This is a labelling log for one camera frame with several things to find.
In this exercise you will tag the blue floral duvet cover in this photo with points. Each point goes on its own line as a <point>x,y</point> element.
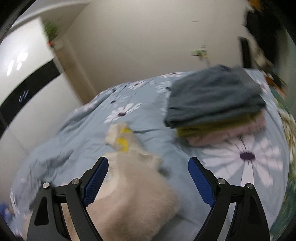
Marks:
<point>130,118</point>

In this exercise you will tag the wall outlet with green plug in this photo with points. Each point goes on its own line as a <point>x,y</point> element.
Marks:
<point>202,54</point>

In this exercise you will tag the black tower speaker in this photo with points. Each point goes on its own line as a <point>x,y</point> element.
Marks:
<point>245,52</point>

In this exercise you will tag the white wardrobe with black stripe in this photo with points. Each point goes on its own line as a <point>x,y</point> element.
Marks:
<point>36,97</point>

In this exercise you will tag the green potted plant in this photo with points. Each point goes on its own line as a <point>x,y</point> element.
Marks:
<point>52,32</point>

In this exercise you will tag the pile of dark clothes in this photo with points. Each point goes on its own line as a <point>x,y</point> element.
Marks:
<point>272,24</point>

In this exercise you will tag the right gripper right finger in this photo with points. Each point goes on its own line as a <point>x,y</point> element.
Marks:
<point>249,221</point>

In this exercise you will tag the folded grey garment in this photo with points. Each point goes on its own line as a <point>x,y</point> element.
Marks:
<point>218,93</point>

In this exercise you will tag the beige fuzzy cartoon sweater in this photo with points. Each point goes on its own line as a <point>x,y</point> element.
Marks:
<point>134,201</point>

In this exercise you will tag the folded pink garment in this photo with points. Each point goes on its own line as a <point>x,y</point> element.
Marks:
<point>257,124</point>

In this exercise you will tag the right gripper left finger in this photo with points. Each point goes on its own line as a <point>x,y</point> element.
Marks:
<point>48,221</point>

